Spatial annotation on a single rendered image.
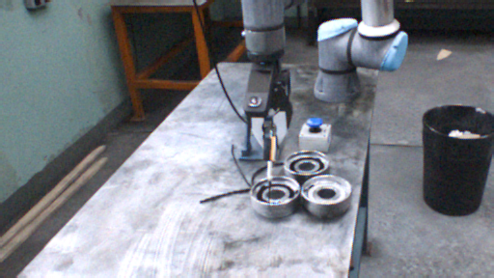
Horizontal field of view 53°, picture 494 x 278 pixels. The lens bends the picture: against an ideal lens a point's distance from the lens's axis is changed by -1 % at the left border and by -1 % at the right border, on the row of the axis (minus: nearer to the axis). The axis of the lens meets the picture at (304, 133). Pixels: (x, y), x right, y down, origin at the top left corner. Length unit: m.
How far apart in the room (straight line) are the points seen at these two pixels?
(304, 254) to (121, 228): 0.39
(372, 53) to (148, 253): 0.80
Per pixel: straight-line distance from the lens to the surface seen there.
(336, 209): 1.02
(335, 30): 1.46
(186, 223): 1.07
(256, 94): 0.92
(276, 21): 0.93
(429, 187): 2.36
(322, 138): 1.23
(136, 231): 1.08
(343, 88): 1.51
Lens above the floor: 1.44
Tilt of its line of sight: 28 degrees down
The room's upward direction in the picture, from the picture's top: 3 degrees counter-clockwise
